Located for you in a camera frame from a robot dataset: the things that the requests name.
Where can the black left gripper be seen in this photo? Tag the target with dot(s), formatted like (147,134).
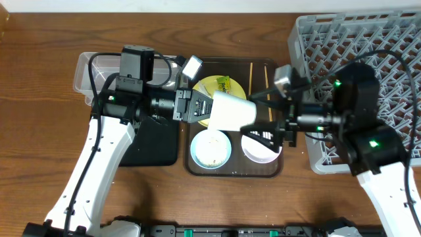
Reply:
(179,105)

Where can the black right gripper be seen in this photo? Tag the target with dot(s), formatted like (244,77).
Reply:
(290,123)

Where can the white plastic cup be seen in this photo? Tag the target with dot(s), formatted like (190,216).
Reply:
(230,113)

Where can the green snack wrapper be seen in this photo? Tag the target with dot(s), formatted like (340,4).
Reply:
(224,84)

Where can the light blue bowl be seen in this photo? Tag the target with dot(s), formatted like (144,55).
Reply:
(210,149)

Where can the white tissue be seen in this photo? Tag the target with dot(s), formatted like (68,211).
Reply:
(202,89)

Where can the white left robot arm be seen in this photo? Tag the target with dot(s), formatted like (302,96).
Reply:
(115,117)

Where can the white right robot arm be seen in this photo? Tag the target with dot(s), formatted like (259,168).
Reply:
(372,149)

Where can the black waste tray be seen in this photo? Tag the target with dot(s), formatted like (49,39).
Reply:
(155,144)

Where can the grey dishwasher rack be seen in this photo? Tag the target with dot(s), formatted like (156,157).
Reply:
(319,43)

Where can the right wooden chopstick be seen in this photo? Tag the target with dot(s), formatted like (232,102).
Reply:
(267,82)

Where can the wooden chopstick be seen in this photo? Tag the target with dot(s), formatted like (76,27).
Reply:
(250,78)
(267,82)

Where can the yellow plate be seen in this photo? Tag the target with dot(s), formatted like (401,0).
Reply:
(211,85)

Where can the white bowl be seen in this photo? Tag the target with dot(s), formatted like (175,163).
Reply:
(257,152)

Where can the clear plastic container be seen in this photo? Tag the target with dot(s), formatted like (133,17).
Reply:
(104,66)

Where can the dark brown serving tray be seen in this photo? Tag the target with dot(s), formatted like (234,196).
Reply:
(238,165)

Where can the left wooden chopstick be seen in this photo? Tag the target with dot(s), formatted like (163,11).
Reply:
(250,78)

